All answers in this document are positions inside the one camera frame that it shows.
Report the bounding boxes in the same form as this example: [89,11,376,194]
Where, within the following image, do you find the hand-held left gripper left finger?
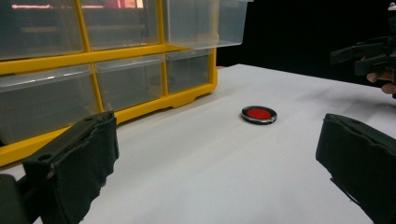
[22,110,120,224]

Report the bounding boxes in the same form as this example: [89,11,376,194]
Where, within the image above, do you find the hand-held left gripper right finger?
[316,113,396,224]

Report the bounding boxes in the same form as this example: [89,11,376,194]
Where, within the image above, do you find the red disc with black rim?
[240,105,278,126]

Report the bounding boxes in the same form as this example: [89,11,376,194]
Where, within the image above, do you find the clear plastic drawer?
[165,49,213,94]
[93,54,166,112]
[0,0,84,62]
[162,0,254,50]
[79,0,161,51]
[0,63,100,146]

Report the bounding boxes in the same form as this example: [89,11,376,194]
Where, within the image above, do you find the yellow drawer cabinet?
[0,0,219,167]

